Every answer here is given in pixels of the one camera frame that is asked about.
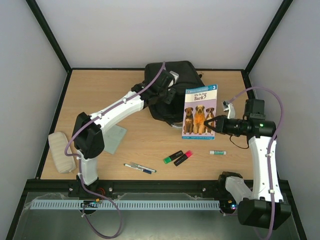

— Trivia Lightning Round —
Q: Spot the dog picture book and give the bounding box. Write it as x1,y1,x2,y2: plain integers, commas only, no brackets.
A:
181,84,218,140

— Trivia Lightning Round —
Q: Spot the black student bag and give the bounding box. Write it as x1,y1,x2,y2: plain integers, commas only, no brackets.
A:
148,60,204,126

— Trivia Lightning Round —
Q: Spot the grey notebook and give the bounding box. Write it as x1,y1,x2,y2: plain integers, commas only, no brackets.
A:
103,125,127,155

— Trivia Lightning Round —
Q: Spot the beige pencil case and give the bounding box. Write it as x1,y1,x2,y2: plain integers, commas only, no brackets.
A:
48,132,76,174

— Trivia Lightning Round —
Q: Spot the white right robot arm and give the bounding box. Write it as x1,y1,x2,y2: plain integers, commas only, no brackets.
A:
204,99,292,230

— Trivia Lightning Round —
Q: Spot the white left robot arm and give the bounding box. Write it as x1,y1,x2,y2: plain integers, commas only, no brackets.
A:
71,68,179,186

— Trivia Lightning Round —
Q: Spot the glue stick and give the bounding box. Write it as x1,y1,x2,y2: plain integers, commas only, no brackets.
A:
209,150,227,155

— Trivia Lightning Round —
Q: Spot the pink highlighter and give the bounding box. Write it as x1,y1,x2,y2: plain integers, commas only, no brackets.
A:
173,150,193,167

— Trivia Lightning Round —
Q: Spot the green highlighter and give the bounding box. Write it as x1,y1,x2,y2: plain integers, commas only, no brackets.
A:
163,150,184,164

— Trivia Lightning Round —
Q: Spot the blue whiteboard marker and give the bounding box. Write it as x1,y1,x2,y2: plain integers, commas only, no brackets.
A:
123,163,152,175

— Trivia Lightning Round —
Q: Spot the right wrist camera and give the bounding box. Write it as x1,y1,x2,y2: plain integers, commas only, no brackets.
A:
222,101,236,119

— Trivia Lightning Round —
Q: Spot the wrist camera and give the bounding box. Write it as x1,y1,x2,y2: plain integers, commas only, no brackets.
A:
169,71,179,86
222,101,236,119

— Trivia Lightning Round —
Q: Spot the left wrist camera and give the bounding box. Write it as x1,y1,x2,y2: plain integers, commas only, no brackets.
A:
169,71,179,86

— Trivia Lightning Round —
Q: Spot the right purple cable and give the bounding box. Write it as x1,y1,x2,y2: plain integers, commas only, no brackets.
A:
219,86,286,240

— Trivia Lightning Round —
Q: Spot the purple cable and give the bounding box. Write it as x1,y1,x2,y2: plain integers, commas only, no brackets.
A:
64,61,166,238
219,86,286,240

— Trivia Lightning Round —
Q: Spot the grey slotted cable duct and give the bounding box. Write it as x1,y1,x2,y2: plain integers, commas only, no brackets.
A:
30,199,220,211

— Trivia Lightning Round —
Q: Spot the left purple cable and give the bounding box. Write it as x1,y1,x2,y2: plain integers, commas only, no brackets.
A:
64,61,166,238

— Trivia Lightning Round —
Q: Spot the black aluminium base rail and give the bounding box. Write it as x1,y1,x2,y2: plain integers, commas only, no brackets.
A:
24,178,291,198

